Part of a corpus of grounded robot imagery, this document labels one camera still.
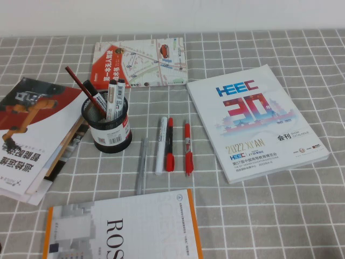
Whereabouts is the grey pen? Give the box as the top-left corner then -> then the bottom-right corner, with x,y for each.
135,137 -> 150,196

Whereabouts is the red pen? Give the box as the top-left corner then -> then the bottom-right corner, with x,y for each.
183,122 -> 194,177

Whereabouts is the black mesh pen holder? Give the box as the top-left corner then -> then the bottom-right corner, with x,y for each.
81,90 -> 133,154

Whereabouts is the all white marker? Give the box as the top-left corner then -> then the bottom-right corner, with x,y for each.
155,116 -> 169,176

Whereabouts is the red black marker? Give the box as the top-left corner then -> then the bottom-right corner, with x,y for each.
164,117 -> 176,173

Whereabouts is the white marker black cap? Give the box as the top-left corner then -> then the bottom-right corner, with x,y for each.
113,78 -> 126,115
82,80 -> 108,115
105,82 -> 118,117

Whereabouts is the red map cover book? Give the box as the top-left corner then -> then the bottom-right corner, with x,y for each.
90,37 -> 189,90

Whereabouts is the white HEEC show catalogue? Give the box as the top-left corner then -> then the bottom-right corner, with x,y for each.
186,64 -> 331,185

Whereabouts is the dark red pencil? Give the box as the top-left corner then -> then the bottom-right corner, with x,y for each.
65,66 -> 107,117

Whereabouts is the orange edged ROS book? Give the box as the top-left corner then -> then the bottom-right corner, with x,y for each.
42,188 -> 203,259

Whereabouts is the grey white checked tablecloth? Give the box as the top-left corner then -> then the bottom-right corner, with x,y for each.
0,29 -> 345,259

